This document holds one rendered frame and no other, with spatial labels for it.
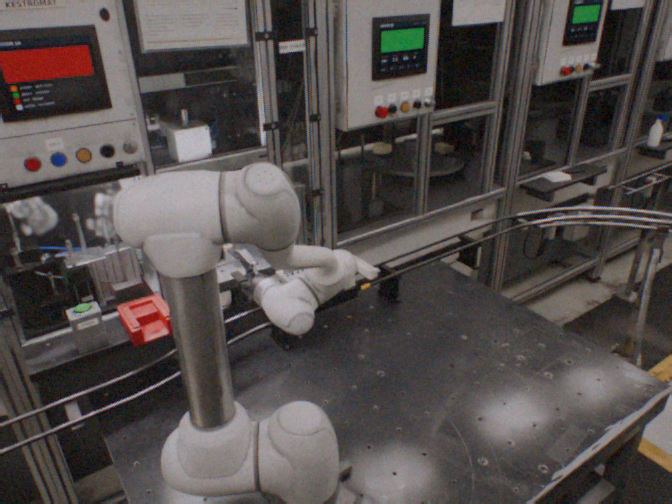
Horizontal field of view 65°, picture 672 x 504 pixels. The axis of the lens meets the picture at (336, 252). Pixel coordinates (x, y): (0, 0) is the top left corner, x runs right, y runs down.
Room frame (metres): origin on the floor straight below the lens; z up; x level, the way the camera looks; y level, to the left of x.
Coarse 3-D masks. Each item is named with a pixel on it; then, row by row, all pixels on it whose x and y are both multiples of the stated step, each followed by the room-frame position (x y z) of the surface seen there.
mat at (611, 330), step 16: (656, 272) 3.05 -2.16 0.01; (656, 288) 2.85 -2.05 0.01; (608, 304) 2.68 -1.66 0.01; (624, 304) 2.68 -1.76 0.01; (656, 304) 2.67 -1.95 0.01; (576, 320) 2.52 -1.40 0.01; (592, 320) 2.52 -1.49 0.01; (608, 320) 2.52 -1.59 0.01; (624, 320) 2.51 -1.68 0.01; (656, 320) 2.51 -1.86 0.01; (592, 336) 2.37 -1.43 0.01; (608, 336) 2.36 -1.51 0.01; (624, 336) 2.36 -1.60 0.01; (656, 336) 2.36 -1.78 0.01; (640, 352) 2.22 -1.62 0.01; (656, 352) 2.22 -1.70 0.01; (656, 368) 2.09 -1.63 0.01
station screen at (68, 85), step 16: (0, 48) 1.26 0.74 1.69; (16, 48) 1.28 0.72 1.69; (32, 48) 1.29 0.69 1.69; (48, 48) 1.31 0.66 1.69; (0, 64) 1.25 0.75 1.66; (32, 80) 1.28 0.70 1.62; (48, 80) 1.30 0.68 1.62; (64, 80) 1.32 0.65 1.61; (80, 80) 1.34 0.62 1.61; (96, 80) 1.36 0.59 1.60; (16, 96) 1.26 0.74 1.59; (32, 96) 1.28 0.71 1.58; (48, 96) 1.30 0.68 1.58; (64, 96) 1.32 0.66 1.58; (80, 96) 1.34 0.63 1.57; (96, 96) 1.36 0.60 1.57; (16, 112) 1.25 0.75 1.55
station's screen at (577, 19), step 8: (584, 0) 2.51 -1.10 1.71; (592, 0) 2.55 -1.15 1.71; (600, 0) 2.58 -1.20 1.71; (576, 8) 2.49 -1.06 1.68; (584, 8) 2.52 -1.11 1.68; (592, 8) 2.55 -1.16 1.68; (600, 8) 2.59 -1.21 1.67; (576, 16) 2.49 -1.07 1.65; (584, 16) 2.53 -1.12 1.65; (592, 16) 2.56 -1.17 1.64; (576, 24) 2.50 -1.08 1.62; (584, 24) 2.53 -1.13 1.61; (592, 24) 2.57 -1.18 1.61; (576, 32) 2.50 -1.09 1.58; (584, 32) 2.54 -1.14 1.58; (592, 32) 2.58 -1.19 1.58; (568, 40) 2.48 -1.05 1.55
